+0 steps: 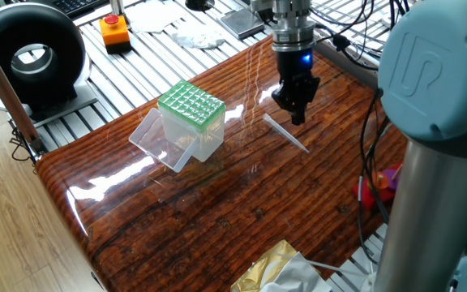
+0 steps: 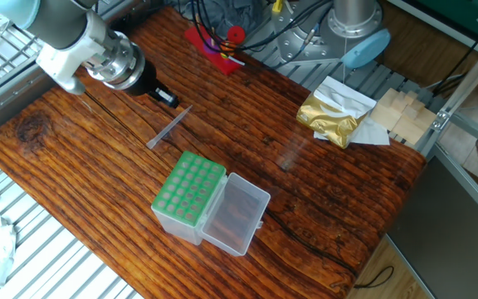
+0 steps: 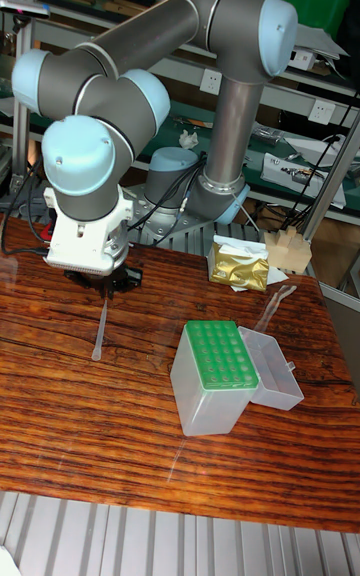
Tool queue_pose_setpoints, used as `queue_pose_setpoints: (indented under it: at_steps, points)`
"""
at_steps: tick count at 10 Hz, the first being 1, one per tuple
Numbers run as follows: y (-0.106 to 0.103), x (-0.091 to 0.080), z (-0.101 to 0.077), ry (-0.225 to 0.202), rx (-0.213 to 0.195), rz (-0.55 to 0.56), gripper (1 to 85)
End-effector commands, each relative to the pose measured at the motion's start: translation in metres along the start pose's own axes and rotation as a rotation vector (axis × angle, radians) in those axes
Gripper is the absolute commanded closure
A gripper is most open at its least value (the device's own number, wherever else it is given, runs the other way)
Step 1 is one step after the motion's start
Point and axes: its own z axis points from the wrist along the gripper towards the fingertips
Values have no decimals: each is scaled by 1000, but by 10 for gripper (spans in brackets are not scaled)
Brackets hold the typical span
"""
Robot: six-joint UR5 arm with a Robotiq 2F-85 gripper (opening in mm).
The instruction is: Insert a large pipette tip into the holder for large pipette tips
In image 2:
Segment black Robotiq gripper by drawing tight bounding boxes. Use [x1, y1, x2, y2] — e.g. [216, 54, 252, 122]
[122, 60, 180, 110]

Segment clear large pipette tip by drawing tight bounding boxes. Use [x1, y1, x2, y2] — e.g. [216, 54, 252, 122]
[145, 104, 193, 150]

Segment clear tip box green rack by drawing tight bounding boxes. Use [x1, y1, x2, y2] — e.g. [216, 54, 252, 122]
[150, 149, 271, 257]

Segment purple toy disc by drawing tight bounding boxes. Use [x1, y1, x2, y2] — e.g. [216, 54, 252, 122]
[203, 39, 222, 55]

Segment orange green stacked rings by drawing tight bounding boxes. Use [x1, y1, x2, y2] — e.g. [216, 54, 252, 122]
[220, 40, 237, 60]

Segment red toy disc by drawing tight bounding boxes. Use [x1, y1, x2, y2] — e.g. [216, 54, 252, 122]
[227, 25, 246, 44]

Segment grey cloth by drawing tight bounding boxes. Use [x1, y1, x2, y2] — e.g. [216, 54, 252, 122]
[168, 0, 265, 34]

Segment gold foil bag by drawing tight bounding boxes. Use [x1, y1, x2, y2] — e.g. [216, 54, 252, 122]
[296, 76, 377, 150]

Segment white paper under bag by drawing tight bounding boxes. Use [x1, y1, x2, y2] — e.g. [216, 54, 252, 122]
[313, 118, 391, 146]

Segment wooden block puzzle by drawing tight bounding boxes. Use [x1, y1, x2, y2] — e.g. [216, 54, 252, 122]
[369, 87, 437, 145]

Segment black cable bundle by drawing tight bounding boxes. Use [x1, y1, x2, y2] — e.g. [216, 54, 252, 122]
[187, 0, 344, 67]

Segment black cord loop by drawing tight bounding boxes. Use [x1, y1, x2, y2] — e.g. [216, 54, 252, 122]
[353, 265, 396, 290]

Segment aluminium frame structure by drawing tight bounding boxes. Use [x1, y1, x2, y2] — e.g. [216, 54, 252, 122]
[388, 24, 478, 299]

